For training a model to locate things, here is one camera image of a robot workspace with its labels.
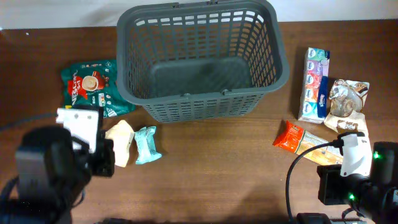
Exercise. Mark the brown white pastry bag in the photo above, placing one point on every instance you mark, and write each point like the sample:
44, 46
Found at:
347, 102

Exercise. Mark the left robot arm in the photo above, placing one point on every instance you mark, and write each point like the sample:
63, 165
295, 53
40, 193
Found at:
55, 164

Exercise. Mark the green Nescafe coffee bag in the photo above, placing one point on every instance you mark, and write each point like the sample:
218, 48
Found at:
94, 83

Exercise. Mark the mint green snack packet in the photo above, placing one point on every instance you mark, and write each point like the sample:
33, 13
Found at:
146, 145

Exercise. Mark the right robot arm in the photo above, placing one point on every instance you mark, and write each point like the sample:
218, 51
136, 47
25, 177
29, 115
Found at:
374, 196

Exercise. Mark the beige crumpled snack bag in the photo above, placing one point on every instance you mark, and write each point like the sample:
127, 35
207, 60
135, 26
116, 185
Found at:
122, 135

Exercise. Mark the orange spaghetti packet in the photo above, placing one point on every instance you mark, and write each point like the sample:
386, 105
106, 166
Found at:
297, 140

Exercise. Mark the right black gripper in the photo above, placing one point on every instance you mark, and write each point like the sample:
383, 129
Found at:
327, 184

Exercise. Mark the Kleenex tissue multipack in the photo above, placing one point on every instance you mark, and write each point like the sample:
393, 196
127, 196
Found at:
315, 84

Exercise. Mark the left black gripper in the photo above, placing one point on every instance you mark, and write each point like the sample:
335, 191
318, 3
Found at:
104, 157

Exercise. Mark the dark grey plastic basket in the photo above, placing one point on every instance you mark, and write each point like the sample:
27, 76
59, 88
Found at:
202, 60

